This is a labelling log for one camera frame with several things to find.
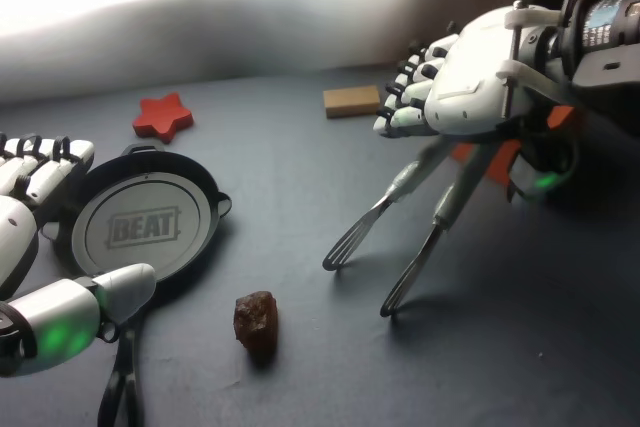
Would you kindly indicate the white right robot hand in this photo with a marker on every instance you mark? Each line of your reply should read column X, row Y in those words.
column 470, row 82

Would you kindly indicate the white backdrop sheet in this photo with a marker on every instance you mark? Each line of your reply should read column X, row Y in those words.
column 250, row 22

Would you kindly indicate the orange block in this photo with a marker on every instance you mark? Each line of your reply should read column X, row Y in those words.
column 507, row 159

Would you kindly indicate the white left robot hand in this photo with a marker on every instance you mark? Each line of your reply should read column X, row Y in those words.
column 55, row 317

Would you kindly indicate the tan wooden block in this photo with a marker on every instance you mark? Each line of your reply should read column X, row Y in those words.
column 350, row 101

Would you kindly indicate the black frying pan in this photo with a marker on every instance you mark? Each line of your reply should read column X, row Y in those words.
column 145, row 197

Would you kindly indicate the brown meat piece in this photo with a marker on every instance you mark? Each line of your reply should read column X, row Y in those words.
column 255, row 319

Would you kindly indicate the red star block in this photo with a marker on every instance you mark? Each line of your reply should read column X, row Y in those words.
column 162, row 117

